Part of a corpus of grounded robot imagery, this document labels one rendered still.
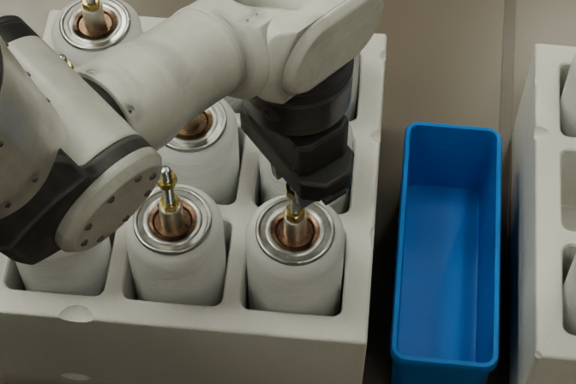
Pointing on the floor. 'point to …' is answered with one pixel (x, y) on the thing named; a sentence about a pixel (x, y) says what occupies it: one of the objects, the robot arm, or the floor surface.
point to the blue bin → (447, 256)
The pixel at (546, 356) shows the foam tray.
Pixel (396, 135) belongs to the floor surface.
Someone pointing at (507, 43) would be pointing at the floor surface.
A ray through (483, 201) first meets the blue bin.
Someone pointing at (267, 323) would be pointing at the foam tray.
